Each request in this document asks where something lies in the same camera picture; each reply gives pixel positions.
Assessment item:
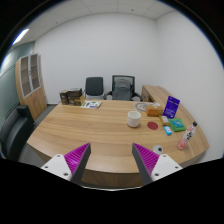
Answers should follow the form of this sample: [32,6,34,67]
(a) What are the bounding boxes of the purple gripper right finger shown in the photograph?
[131,142,184,186]

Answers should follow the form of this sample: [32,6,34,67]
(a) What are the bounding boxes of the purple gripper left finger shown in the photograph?
[41,142,92,185]

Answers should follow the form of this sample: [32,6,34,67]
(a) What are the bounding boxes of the red round coaster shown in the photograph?
[147,122,158,130]

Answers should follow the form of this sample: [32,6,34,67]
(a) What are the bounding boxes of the small blue box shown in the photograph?
[164,126,172,135]

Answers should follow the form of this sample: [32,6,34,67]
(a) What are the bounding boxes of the small yellow box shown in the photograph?
[159,115,170,126]

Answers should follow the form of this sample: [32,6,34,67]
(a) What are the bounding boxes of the white ceramic cup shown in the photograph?
[127,111,141,128]

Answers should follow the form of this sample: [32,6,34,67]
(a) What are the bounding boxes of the green flat box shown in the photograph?
[169,118,186,132]

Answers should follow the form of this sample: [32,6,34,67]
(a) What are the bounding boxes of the orange tissue box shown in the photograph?
[146,105,163,117]

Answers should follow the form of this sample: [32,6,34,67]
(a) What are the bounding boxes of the clear bottle pink liquid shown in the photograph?
[177,121,198,150]

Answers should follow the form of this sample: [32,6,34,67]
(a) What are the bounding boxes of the green white booklet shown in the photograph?
[81,101,102,109]

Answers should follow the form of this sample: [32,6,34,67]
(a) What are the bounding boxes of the dark brown stacked boxes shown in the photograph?
[59,88,85,106]

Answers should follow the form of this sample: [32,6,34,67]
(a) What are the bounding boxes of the black leather sofa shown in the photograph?
[0,105,35,161]

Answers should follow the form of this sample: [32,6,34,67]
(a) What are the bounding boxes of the black mesh office chair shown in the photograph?
[85,77,104,99]

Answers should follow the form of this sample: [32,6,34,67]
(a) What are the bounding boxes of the grey office chair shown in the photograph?
[104,75,143,101]

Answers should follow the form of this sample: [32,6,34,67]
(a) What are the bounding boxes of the wooden glass-door cabinet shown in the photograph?
[15,54,47,119]

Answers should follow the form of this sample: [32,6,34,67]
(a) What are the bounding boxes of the ceiling light panel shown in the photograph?
[12,28,29,45]

